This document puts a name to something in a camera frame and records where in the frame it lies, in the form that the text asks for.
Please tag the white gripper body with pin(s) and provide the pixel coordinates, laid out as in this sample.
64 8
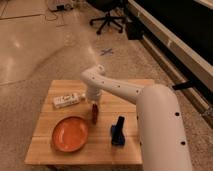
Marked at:
93 94

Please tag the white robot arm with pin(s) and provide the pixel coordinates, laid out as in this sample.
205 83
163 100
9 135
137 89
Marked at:
160 124

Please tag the white tube with cap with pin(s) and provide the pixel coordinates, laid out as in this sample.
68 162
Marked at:
68 100

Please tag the wooden table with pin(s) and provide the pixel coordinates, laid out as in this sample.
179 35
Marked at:
98 149

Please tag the dark blue spray bottle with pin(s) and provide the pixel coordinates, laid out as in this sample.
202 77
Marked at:
118 138

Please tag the orange plate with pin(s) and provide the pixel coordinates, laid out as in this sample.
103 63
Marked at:
70 134

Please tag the black box on floor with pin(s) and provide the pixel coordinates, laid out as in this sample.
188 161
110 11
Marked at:
134 31

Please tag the black office chair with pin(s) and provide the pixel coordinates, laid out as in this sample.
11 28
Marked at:
107 6

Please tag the long white bench edge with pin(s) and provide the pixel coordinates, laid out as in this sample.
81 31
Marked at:
191 59

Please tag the grey device with cables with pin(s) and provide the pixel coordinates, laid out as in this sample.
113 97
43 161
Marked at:
59 5

